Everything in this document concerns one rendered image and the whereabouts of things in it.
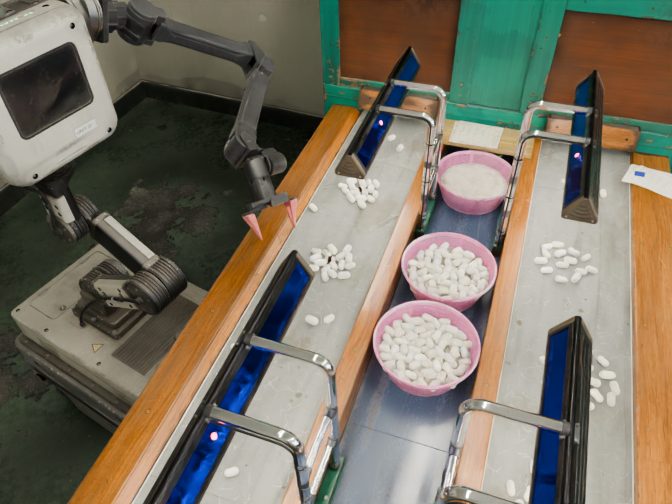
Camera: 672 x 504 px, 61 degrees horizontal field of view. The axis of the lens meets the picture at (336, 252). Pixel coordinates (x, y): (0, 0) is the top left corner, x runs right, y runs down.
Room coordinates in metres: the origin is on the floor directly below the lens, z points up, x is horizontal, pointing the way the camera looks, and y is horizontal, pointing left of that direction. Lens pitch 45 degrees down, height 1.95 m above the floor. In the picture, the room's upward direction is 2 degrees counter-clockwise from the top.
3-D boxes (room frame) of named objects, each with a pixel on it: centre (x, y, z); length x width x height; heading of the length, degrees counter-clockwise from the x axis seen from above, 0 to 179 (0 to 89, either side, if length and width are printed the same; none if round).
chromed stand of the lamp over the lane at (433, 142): (1.43, -0.22, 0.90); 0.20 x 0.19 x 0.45; 159
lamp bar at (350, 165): (1.47, -0.15, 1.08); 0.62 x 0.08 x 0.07; 159
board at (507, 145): (1.73, -0.55, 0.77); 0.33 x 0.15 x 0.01; 69
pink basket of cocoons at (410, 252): (1.12, -0.32, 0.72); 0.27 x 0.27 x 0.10
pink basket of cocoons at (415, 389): (0.85, -0.22, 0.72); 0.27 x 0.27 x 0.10
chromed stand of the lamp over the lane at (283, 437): (0.53, 0.12, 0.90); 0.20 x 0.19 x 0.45; 159
